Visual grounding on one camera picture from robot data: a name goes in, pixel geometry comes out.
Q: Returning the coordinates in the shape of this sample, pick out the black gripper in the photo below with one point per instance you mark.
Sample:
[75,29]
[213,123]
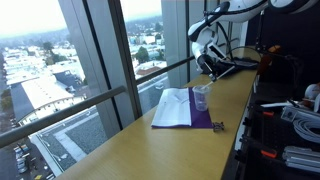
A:
[208,65]

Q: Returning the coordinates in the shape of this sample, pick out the clear plastic straw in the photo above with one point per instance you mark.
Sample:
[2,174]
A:
[223,74]

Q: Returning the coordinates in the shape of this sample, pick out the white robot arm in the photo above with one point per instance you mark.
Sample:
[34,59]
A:
[240,10]

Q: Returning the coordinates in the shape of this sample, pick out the clear plastic cup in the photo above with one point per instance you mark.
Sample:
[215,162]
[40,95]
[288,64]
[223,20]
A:
[201,98]

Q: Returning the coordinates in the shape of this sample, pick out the black fabric bag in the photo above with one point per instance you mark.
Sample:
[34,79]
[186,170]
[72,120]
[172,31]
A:
[245,63]

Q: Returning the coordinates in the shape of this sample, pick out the purple folder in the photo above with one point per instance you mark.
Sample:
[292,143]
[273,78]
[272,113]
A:
[200,118]

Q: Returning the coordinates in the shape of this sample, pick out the small metal binder clip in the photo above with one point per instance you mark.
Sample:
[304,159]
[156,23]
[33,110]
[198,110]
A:
[218,126]

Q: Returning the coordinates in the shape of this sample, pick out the white paper booklet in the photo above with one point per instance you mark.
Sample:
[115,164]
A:
[173,106]

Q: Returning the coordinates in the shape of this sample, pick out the orange chair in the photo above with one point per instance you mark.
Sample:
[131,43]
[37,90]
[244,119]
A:
[266,61]

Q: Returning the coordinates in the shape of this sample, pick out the black perforated breadboard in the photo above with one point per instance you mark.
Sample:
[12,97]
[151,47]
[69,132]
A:
[266,133]

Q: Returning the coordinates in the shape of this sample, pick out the grey power strip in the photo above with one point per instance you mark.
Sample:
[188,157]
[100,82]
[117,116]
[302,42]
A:
[289,114]

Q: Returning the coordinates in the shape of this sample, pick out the white rounded object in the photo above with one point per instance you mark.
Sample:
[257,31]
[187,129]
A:
[313,91]

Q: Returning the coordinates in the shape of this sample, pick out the grey window mullion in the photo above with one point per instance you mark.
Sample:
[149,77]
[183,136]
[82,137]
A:
[100,50]

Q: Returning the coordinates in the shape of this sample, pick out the grey aluminium extrusion bars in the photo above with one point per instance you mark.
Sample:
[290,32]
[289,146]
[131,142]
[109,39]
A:
[300,158]

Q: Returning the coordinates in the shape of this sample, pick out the grey window railing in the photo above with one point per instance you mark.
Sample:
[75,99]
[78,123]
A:
[66,110]

